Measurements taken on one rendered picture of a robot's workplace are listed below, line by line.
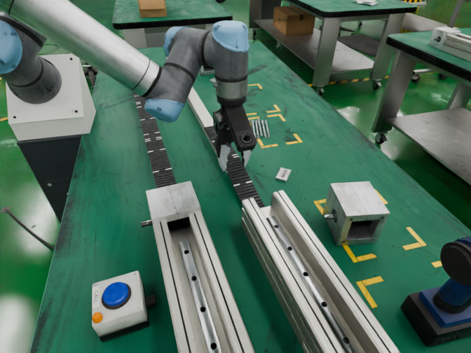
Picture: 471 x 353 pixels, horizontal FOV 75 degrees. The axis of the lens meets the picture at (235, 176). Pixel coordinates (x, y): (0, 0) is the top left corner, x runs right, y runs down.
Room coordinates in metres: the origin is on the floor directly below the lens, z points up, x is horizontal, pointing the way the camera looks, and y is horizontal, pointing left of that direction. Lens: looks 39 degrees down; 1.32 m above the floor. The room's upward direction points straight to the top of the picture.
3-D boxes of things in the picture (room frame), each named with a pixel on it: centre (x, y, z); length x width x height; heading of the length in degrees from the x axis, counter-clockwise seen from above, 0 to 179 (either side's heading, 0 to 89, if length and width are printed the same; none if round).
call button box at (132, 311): (0.27, 0.19, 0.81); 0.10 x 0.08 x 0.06; 110
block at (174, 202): (0.46, 0.14, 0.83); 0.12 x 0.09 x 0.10; 110
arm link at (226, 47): (0.68, 0.01, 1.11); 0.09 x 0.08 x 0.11; 64
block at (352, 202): (0.47, -0.25, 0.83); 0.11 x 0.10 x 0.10; 95
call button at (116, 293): (0.27, 0.20, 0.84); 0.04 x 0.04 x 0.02
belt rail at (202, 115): (1.13, 0.17, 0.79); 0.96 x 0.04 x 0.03; 20
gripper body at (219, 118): (0.69, 0.01, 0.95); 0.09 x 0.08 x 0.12; 20
